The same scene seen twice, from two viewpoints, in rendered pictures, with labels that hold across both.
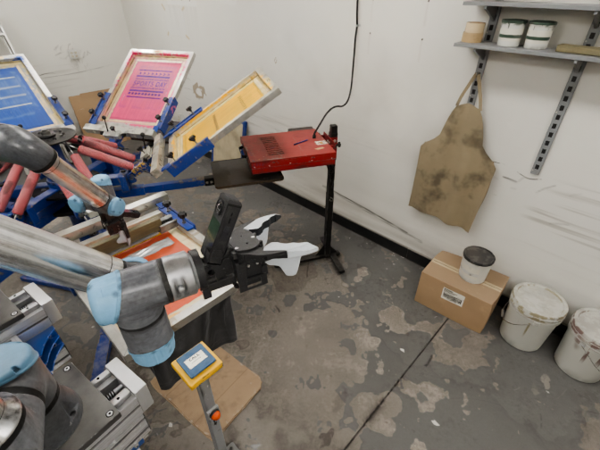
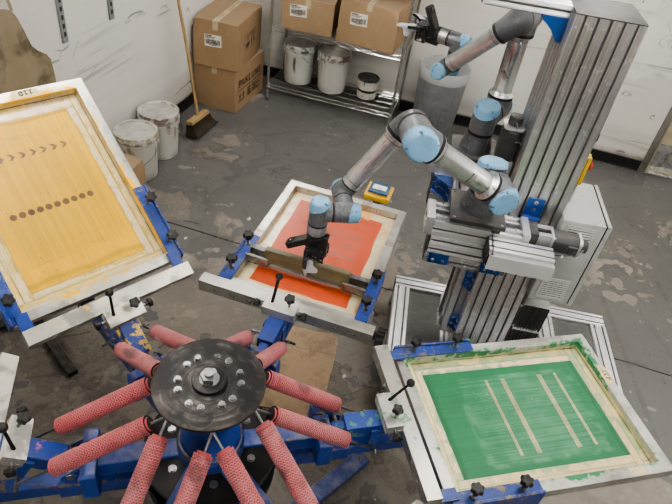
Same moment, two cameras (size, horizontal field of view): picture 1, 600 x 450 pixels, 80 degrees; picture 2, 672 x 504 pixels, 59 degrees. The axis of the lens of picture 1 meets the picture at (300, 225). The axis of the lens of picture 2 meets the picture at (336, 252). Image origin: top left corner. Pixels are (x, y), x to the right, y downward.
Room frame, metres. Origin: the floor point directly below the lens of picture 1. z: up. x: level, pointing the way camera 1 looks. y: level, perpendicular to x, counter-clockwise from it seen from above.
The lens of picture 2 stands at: (2.22, 2.39, 2.61)
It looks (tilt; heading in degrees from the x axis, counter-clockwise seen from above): 40 degrees down; 238
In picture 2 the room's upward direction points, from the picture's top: 9 degrees clockwise
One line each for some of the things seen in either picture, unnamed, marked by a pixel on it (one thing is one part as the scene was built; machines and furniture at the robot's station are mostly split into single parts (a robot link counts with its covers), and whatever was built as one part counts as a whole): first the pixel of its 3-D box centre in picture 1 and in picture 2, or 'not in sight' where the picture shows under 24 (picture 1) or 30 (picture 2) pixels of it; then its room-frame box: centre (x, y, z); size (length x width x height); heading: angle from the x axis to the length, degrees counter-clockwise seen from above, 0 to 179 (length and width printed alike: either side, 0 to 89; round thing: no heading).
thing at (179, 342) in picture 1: (194, 336); not in sight; (1.02, 0.48, 0.74); 0.45 x 0.03 x 0.43; 136
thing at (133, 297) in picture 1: (131, 293); (459, 42); (0.39, 0.26, 1.65); 0.11 x 0.08 x 0.09; 119
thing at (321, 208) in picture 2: (103, 188); (320, 211); (1.35, 0.85, 1.31); 0.09 x 0.08 x 0.11; 160
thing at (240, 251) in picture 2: (177, 220); (239, 260); (1.59, 0.67, 0.97); 0.30 x 0.05 x 0.07; 46
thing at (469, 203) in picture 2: not in sight; (481, 197); (0.67, 0.96, 1.31); 0.15 x 0.15 x 0.10
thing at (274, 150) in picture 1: (288, 149); not in sight; (2.34, 0.08, 1.06); 0.61 x 0.46 x 0.12; 106
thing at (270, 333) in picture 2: not in sight; (273, 327); (1.61, 1.09, 1.02); 0.17 x 0.06 x 0.05; 46
